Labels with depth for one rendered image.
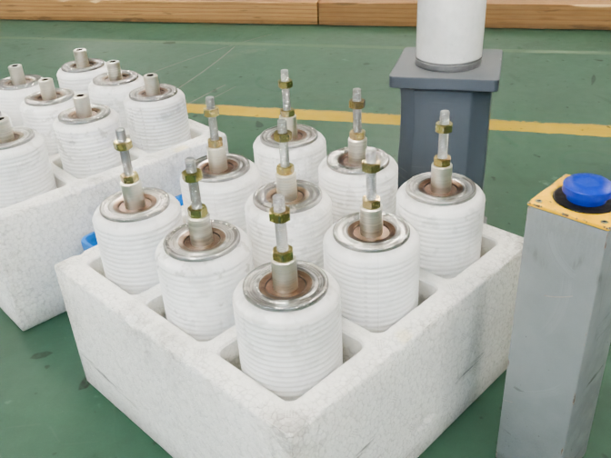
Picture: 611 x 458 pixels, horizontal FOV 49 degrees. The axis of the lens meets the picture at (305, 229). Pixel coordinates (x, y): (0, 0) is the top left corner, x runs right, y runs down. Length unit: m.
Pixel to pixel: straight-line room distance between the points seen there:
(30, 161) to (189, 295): 0.41
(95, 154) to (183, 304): 0.42
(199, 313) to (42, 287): 0.41
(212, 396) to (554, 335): 0.31
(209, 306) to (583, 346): 0.34
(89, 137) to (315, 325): 0.55
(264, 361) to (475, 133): 0.52
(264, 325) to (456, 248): 0.26
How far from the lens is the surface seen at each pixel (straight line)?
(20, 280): 1.01
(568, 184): 0.60
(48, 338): 1.03
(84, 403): 0.91
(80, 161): 1.04
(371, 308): 0.66
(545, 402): 0.71
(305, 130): 0.90
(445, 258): 0.74
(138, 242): 0.73
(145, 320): 0.70
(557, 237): 0.60
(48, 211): 0.99
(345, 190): 0.78
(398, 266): 0.64
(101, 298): 0.75
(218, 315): 0.67
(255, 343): 0.59
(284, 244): 0.57
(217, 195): 0.78
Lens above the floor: 0.59
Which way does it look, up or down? 30 degrees down
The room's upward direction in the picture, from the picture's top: 3 degrees counter-clockwise
